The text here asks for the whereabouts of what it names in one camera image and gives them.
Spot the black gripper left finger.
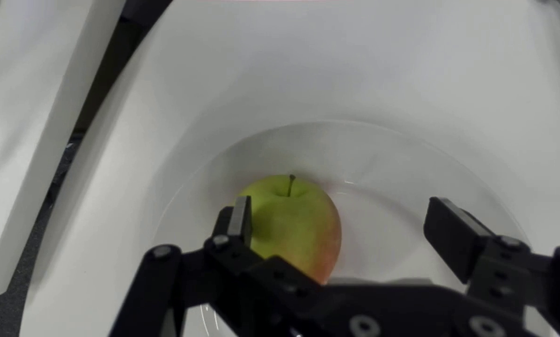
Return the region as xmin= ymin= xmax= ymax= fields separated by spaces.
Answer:
xmin=109 ymin=192 xmax=330 ymax=337

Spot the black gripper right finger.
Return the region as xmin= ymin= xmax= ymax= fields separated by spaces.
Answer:
xmin=424 ymin=196 xmax=560 ymax=337

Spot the green and red apple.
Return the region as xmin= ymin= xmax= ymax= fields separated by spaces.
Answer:
xmin=239 ymin=174 xmax=345 ymax=286

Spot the white ceramic plate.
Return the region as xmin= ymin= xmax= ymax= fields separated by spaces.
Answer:
xmin=143 ymin=117 xmax=527 ymax=337

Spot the white robot mounting table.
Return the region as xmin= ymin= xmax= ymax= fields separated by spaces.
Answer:
xmin=0 ymin=0 xmax=126 ymax=305

